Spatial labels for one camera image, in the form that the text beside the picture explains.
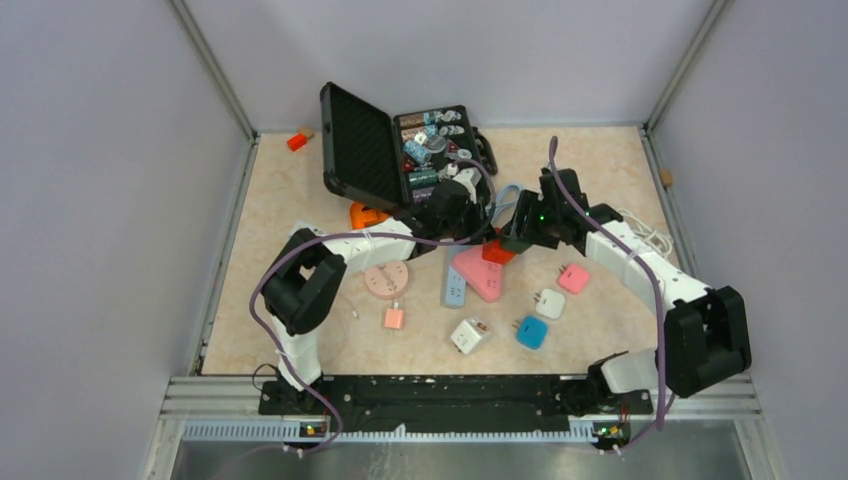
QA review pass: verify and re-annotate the red cube plug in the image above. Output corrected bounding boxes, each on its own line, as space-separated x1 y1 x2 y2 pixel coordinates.
482 227 516 265

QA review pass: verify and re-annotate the pink triangular power socket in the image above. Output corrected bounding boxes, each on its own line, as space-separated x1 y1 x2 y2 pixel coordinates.
450 245 503 303

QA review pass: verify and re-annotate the pink charger plug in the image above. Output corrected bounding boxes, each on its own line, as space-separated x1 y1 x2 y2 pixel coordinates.
556 263 591 295

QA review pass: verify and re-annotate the light blue power strip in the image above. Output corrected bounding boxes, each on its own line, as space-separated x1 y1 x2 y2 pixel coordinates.
441 246 469 309

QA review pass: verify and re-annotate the white charger plug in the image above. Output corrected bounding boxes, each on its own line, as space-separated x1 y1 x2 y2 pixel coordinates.
534 288 566 320

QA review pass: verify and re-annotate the round pink power socket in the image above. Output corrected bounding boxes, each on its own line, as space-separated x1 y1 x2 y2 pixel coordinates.
363 260 410 300

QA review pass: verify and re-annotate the blue charger plug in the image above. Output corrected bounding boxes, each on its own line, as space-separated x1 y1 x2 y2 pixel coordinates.
512 315 549 350

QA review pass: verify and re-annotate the white cartoon plug adapter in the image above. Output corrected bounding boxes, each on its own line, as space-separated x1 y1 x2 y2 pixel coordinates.
450 317 492 355

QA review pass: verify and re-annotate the small salmon charger plug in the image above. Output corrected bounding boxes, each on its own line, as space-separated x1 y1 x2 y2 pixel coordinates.
383 301 405 331

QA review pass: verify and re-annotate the dark green cube plug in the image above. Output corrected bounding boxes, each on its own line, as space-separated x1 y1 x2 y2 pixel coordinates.
502 237 533 255

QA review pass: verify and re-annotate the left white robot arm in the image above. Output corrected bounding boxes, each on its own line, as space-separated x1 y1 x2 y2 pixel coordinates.
249 160 496 414

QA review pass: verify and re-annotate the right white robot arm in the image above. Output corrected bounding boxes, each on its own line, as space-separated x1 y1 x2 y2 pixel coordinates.
500 168 752 412

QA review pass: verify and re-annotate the orange tape dispenser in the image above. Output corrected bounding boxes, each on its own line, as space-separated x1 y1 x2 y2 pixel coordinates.
349 202 391 230

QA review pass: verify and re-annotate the open black carrying case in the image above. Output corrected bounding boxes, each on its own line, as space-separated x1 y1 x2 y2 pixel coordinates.
319 82 498 212

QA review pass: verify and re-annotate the white multi-hole adapter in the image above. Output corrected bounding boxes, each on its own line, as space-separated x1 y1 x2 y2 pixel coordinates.
289 220 327 236

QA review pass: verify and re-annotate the red small block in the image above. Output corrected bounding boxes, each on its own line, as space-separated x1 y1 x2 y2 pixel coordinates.
286 133 310 152

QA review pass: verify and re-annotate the light blue coiled cable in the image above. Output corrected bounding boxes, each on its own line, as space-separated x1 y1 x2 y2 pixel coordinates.
488 184 525 227

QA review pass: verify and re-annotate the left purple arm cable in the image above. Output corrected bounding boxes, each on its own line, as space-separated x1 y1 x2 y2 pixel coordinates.
248 157 498 458

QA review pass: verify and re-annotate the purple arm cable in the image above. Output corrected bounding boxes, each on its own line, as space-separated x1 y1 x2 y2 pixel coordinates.
248 157 498 458
547 135 677 458

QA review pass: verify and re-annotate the white coiled cable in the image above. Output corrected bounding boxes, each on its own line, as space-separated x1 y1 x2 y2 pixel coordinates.
616 207 674 260

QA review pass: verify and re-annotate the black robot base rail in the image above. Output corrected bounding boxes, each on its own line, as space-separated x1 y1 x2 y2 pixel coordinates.
258 374 654 434

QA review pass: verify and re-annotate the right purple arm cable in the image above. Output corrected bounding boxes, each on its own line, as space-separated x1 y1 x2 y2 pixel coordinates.
547 135 677 458

